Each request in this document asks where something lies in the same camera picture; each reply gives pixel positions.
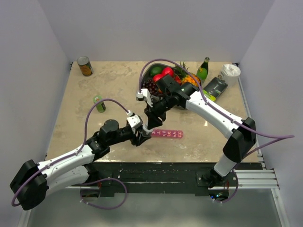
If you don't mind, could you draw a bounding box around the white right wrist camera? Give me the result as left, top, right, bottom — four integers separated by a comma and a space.
136, 88, 152, 106

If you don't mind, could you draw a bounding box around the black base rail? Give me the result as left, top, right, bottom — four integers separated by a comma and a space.
40, 160, 240, 198

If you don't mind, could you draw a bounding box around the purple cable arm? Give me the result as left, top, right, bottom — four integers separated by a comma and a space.
11, 98, 132, 208
138, 58, 294, 154

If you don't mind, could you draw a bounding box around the white pill bottle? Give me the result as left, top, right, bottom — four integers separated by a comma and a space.
142, 125, 153, 137

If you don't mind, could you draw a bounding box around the dark purple grape bunch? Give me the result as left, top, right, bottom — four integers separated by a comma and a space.
142, 79, 163, 97

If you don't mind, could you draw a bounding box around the orange label tin can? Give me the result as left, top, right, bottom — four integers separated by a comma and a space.
77, 56, 93, 76

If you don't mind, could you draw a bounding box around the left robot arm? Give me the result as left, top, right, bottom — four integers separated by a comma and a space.
9, 117, 152, 210

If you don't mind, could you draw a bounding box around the green glass bottle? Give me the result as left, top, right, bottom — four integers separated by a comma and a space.
196, 57, 210, 82

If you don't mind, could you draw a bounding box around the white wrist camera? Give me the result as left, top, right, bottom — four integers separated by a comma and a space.
136, 88, 152, 106
126, 113, 143, 134

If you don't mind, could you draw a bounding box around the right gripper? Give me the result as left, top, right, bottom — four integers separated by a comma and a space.
144, 94, 174, 130

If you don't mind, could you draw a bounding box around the black green razor box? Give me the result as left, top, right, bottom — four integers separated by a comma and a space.
203, 77, 228, 102

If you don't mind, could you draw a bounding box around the grey fruit tray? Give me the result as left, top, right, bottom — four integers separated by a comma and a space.
138, 62, 203, 111

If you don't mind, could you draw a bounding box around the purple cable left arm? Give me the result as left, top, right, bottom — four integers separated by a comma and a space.
11, 98, 132, 208

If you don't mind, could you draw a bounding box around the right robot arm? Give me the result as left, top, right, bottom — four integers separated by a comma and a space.
137, 75, 256, 186

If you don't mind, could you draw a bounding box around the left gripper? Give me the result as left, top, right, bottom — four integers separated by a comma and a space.
108, 124, 151, 146

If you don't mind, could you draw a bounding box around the green lime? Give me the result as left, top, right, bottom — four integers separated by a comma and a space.
150, 66, 162, 77

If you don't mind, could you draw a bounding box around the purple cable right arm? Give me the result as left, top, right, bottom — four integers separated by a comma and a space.
138, 58, 294, 154

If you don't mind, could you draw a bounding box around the red apple upper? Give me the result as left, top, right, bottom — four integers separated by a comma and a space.
161, 67, 174, 77

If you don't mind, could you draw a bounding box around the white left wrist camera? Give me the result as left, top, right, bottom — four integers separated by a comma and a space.
126, 113, 143, 134

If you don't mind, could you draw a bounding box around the small green can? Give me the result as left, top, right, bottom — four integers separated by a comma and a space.
93, 95, 106, 113

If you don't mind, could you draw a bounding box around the pink weekly pill organizer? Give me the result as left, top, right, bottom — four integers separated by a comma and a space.
151, 129, 183, 139

